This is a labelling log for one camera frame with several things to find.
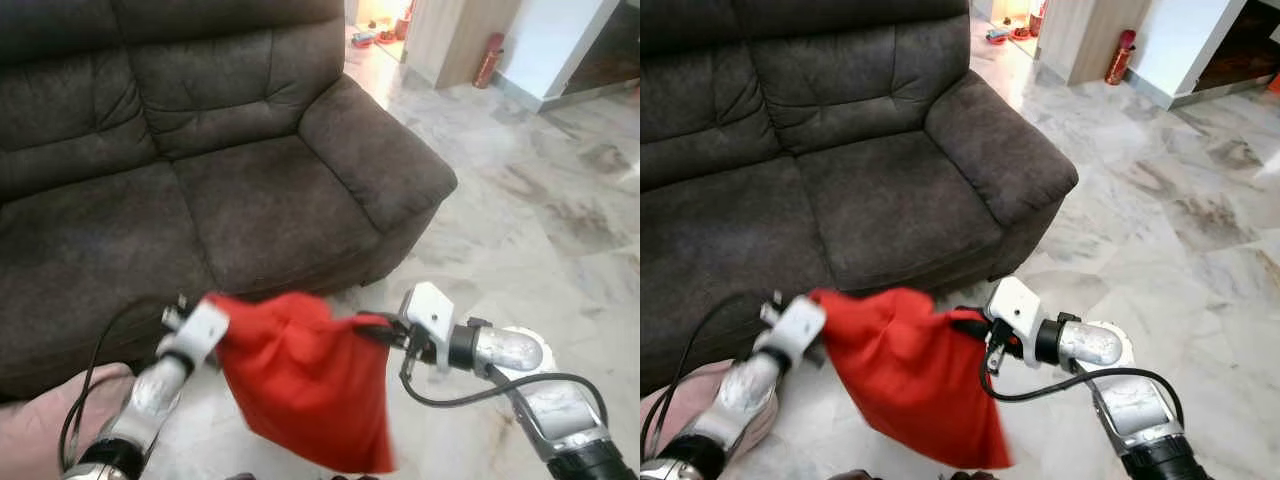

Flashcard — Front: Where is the red square pillow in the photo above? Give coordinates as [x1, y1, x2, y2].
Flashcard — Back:
[808, 287, 1013, 471]
[205, 290, 399, 475]

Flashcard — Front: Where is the brown fabric sofa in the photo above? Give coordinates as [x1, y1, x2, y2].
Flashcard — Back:
[0, 0, 459, 403]
[640, 0, 1081, 396]

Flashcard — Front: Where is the red metal canister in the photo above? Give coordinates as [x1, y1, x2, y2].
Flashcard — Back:
[1105, 28, 1139, 87]
[473, 32, 506, 91]

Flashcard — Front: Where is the light wooden cabinet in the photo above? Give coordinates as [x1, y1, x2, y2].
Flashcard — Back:
[1035, 0, 1153, 86]
[405, 0, 523, 89]

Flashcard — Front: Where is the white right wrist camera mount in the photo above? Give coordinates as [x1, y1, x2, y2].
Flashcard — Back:
[400, 282, 459, 369]
[985, 276, 1043, 353]

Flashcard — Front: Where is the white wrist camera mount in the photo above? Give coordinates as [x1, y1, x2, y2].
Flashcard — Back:
[985, 276, 1043, 353]
[158, 298, 231, 366]
[400, 282, 459, 369]
[762, 293, 829, 361]

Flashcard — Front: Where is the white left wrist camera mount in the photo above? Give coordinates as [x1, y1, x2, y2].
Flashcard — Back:
[158, 298, 231, 366]
[762, 293, 829, 361]

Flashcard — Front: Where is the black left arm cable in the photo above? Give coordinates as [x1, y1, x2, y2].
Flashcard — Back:
[645, 290, 791, 466]
[58, 293, 191, 471]

